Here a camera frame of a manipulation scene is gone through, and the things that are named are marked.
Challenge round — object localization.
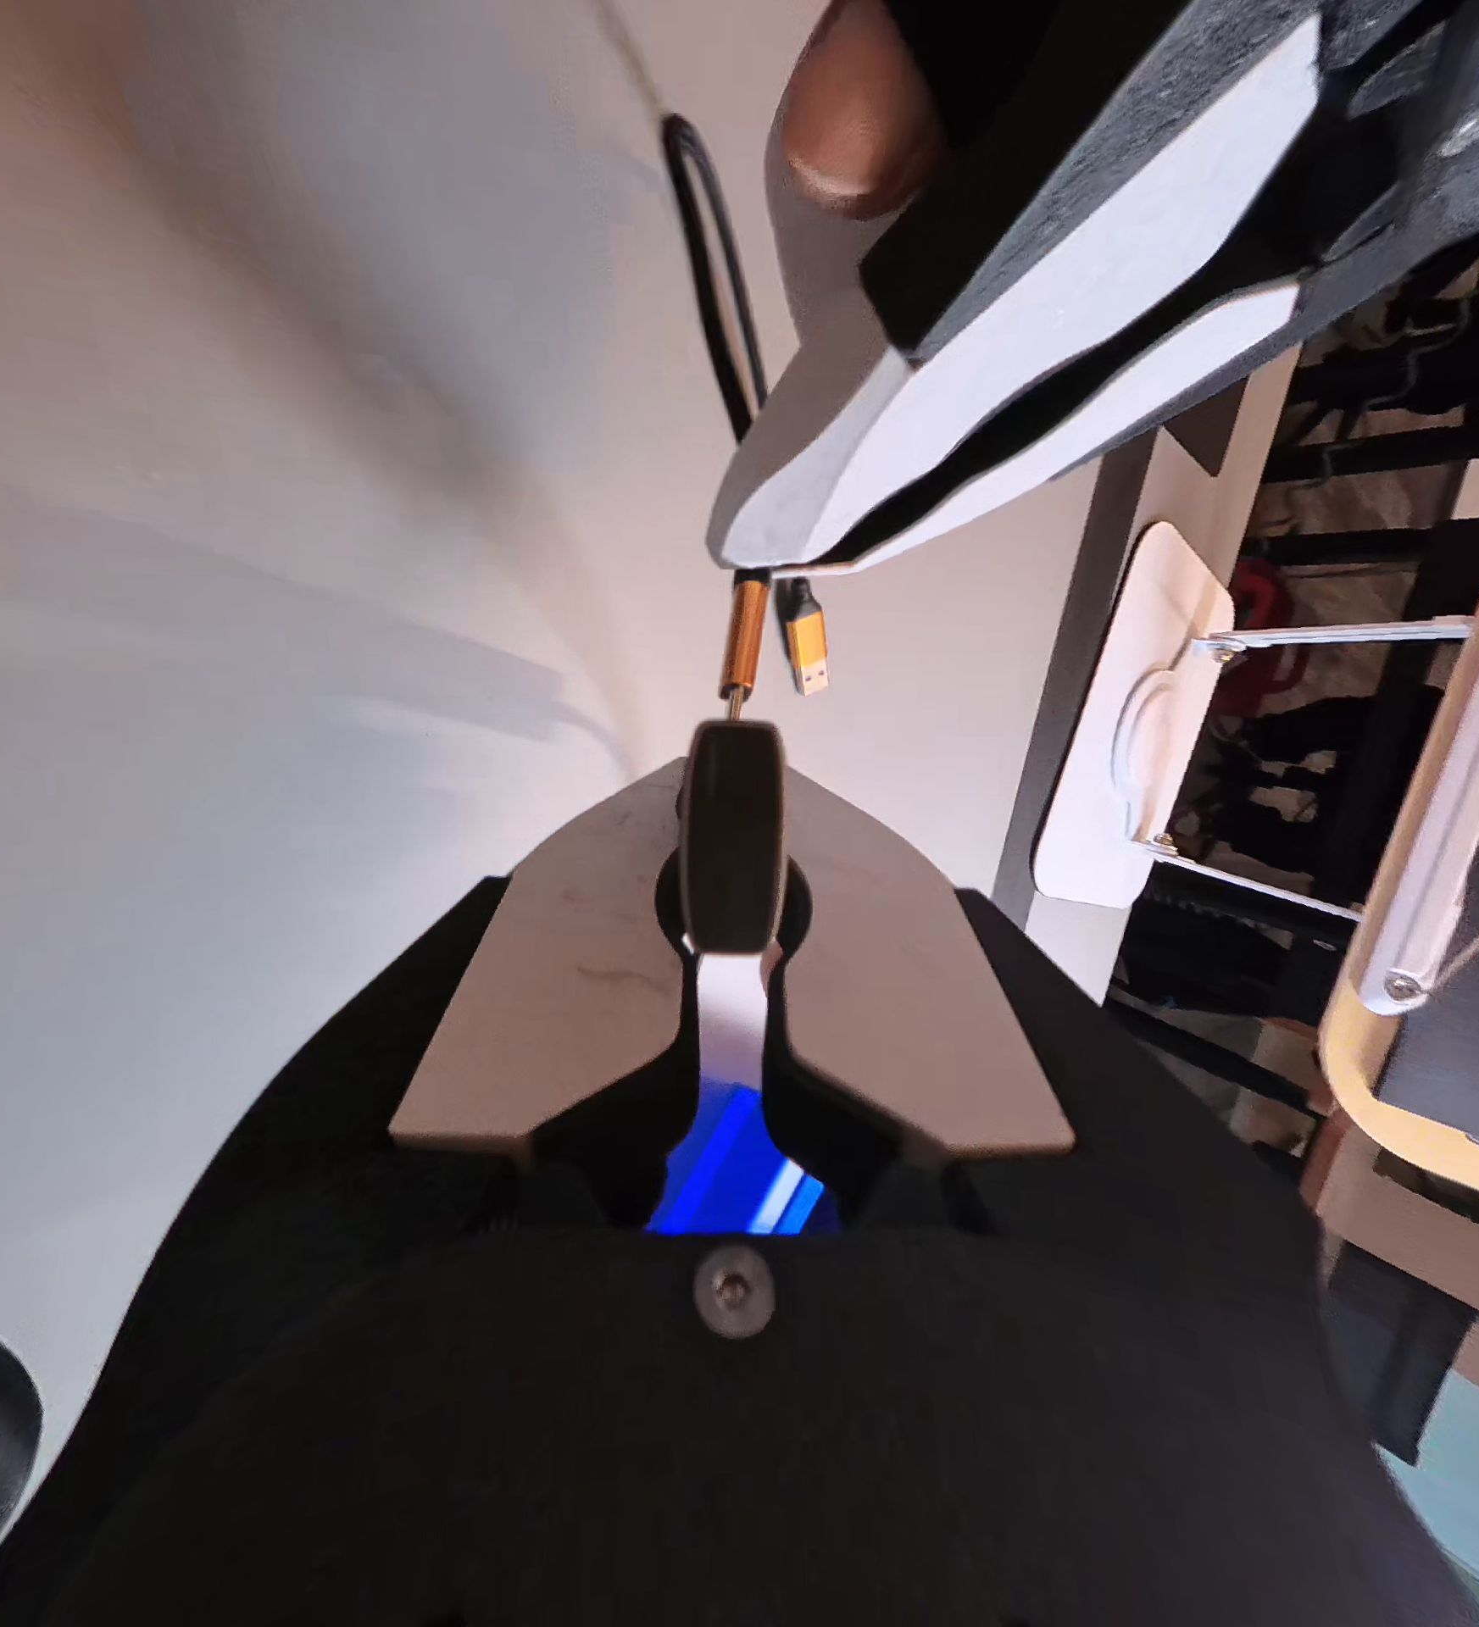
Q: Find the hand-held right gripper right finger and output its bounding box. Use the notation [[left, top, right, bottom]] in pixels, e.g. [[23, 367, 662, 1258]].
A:
[[759, 767, 1078, 1229]]

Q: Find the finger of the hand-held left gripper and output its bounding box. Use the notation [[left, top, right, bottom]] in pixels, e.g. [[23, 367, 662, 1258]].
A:
[[704, 16, 1330, 570], [814, 280, 1309, 575]]

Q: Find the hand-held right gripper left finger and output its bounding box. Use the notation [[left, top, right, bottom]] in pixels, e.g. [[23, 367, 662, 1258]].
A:
[[388, 761, 710, 1229]]

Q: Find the blue plastic bin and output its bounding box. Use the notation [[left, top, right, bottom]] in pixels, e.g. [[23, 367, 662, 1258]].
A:
[[641, 1074, 827, 1238]]

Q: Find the dark grey usb-c adapter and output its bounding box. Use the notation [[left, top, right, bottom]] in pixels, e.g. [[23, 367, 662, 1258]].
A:
[[676, 716, 793, 958]]

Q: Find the black cable with orange plugs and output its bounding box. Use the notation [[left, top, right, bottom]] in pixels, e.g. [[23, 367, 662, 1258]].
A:
[[660, 113, 839, 726]]

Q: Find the person's left hand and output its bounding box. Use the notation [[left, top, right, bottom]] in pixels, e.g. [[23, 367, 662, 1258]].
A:
[[769, 0, 952, 221]]

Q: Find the black board with white stand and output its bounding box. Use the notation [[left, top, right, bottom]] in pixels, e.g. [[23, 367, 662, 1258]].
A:
[[1030, 508, 1479, 1226]]

